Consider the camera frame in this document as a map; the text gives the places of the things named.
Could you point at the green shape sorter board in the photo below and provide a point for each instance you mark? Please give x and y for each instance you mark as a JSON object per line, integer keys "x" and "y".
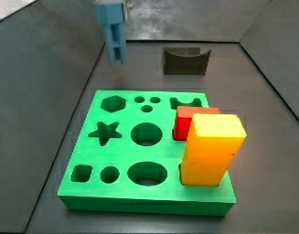
{"x": 124, "y": 168}

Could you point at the red block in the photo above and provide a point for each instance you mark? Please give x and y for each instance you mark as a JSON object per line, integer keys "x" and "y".
{"x": 185, "y": 113}

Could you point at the yellow rectangular block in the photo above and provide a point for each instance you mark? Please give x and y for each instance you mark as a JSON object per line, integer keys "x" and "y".
{"x": 216, "y": 137}

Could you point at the dark curved holder block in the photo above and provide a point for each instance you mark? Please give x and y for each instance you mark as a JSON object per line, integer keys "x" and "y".
{"x": 185, "y": 61}

